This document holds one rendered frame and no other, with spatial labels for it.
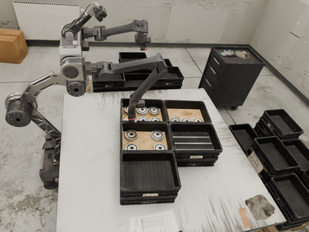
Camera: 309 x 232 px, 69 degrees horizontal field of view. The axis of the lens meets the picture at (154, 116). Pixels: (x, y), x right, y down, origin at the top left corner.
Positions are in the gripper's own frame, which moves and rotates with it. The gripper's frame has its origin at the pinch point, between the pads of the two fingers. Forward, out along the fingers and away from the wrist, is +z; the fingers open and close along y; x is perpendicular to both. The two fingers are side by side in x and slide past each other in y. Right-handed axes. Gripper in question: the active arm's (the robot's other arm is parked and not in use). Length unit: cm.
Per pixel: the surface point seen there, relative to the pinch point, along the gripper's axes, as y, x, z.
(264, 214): -77, -98, 16
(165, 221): -79, -23, 17
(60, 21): 269, 118, 35
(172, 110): 18.6, -40.4, 3.9
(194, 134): -11, -56, 4
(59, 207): -67, 48, 17
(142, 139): -17.8, -9.3, 4.1
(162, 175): -51, -22, 4
